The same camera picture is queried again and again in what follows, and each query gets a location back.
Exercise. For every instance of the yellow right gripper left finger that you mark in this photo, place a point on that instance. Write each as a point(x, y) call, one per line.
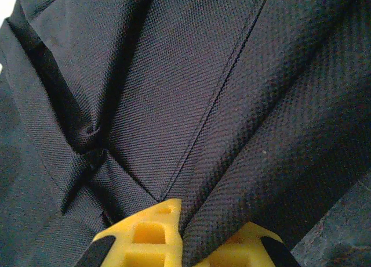
point(150, 241)

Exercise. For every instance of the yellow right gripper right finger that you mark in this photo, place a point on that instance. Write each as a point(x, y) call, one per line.
point(246, 249)

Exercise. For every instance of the black fabric backpack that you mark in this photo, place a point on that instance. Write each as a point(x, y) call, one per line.
point(185, 90)

